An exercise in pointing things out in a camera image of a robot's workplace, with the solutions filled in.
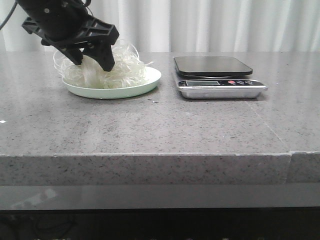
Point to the digital kitchen scale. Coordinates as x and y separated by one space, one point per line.
215 77

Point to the white vermicelli noodle bundle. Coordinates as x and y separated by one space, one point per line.
128 70

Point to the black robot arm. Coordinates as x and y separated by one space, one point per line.
33 8

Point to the light green round plate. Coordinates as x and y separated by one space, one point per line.
152 77

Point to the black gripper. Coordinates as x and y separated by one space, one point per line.
69 33

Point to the white pleated curtain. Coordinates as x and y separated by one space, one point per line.
214 25

